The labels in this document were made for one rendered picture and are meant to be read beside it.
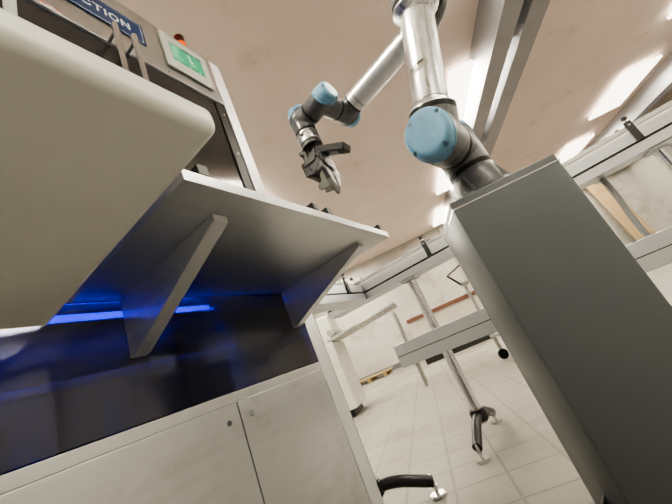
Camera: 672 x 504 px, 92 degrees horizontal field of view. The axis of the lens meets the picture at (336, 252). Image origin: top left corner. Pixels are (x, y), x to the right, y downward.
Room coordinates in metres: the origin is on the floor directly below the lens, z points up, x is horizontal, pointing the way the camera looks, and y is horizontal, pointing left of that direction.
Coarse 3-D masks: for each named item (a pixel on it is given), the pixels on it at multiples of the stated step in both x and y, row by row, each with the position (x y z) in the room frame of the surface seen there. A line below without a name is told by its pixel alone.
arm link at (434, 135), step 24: (408, 0) 0.59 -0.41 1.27; (432, 0) 0.60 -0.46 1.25; (408, 24) 0.61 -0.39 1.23; (432, 24) 0.61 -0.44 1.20; (408, 48) 0.63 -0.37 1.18; (432, 48) 0.62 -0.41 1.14; (408, 72) 0.66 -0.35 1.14; (432, 72) 0.63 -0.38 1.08; (432, 96) 0.64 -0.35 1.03; (432, 120) 0.63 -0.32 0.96; (456, 120) 0.66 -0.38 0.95; (408, 144) 0.68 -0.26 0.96; (432, 144) 0.65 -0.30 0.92; (456, 144) 0.67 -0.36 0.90
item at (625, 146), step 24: (624, 120) 1.21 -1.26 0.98; (648, 120) 1.25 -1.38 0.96; (600, 144) 1.28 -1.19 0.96; (624, 144) 1.23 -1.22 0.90; (648, 144) 1.21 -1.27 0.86; (576, 168) 1.31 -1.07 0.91; (600, 168) 1.29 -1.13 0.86; (432, 240) 1.65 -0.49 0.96; (408, 264) 1.71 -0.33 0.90; (432, 264) 1.66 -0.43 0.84; (384, 288) 1.79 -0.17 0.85; (336, 312) 1.96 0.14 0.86
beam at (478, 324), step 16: (640, 240) 1.32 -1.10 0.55; (656, 240) 1.31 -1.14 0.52; (640, 256) 1.34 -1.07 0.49; (656, 256) 1.32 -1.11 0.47; (464, 320) 1.67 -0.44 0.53; (480, 320) 1.64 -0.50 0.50; (432, 336) 1.76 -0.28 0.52; (448, 336) 1.72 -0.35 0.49; (464, 336) 1.69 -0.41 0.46; (480, 336) 1.66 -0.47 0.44; (400, 352) 1.85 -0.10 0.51; (416, 352) 1.81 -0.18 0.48; (432, 352) 1.78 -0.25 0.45
